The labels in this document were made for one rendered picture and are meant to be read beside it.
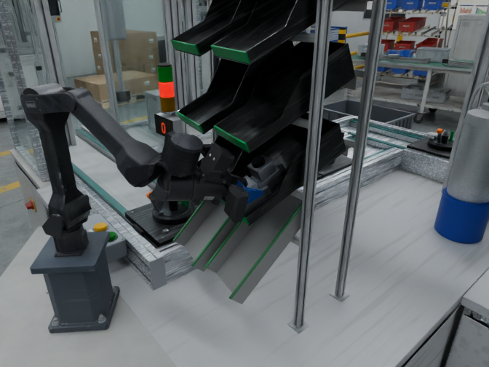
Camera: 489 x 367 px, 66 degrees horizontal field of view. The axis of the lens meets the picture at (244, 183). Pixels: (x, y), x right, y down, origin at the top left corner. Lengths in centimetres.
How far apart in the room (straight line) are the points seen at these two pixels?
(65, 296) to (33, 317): 17
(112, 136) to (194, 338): 53
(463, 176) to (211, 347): 95
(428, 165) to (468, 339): 88
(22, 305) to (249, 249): 65
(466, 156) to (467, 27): 684
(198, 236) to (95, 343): 36
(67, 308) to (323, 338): 63
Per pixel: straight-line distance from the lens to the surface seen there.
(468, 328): 132
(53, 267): 98
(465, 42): 819
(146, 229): 122
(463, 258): 143
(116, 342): 105
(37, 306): 122
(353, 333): 105
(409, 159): 199
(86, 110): 77
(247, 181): 78
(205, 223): 106
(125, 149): 73
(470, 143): 138
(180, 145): 65
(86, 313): 107
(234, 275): 94
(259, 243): 92
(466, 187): 142
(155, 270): 112
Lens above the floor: 160
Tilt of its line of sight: 26 degrees down
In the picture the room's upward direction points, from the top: straight up
